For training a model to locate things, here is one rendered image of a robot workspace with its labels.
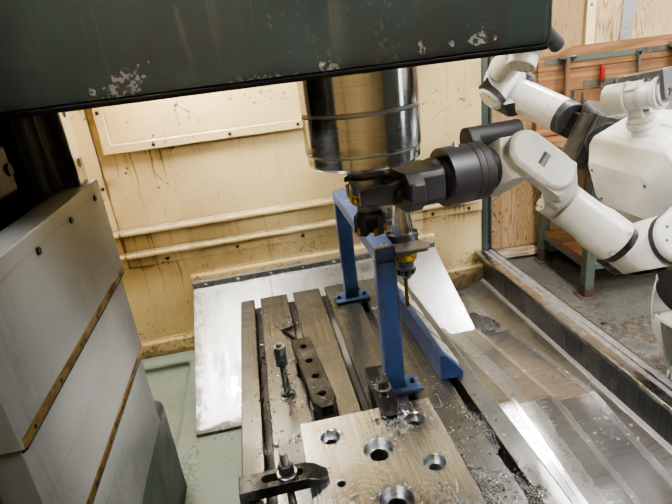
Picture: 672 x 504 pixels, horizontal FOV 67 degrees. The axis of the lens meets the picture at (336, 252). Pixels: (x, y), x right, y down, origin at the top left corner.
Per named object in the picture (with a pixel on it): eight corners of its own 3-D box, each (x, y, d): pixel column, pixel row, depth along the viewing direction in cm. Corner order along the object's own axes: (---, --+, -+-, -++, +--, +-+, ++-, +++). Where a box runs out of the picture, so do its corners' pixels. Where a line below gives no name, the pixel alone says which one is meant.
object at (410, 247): (424, 241, 99) (424, 237, 99) (434, 250, 94) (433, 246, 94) (389, 247, 98) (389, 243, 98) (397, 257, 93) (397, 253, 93)
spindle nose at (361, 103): (292, 162, 75) (280, 77, 71) (388, 144, 80) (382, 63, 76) (332, 181, 61) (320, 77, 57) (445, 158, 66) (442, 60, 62)
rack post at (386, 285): (413, 376, 110) (405, 250, 99) (421, 391, 105) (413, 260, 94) (369, 386, 109) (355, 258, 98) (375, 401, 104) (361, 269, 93)
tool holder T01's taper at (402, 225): (390, 229, 103) (387, 197, 100) (412, 227, 102) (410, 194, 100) (392, 236, 99) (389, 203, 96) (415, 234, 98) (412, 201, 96)
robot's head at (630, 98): (623, 116, 111) (612, 79, 107) (673, 110, 102) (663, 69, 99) (608, 132, 108) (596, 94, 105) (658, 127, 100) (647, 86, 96)
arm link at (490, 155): (455, 212, 82) (515, 198, 85) (488, 190, 71) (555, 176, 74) (435, 147, 83) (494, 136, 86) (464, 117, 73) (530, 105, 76)
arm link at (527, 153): (474, 174, 80) (541, 224, 81) (503, 151, 72) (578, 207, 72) (493, 144, 82) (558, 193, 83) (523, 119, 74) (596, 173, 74)
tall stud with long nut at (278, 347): (293, 389, 110) (284, 338, 106) (294, 397, 108) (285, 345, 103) (280, 392, 110) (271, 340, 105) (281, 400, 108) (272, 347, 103)
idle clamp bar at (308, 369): (314, 358, 121) (310, 335, 118) (343, 429, 97) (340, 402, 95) (293, 363, 120) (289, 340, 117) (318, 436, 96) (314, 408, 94)
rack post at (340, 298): (366, 291, 150) (356, 195, 139) (371, 299, 145) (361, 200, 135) (333, 297, 149) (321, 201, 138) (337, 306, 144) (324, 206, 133)
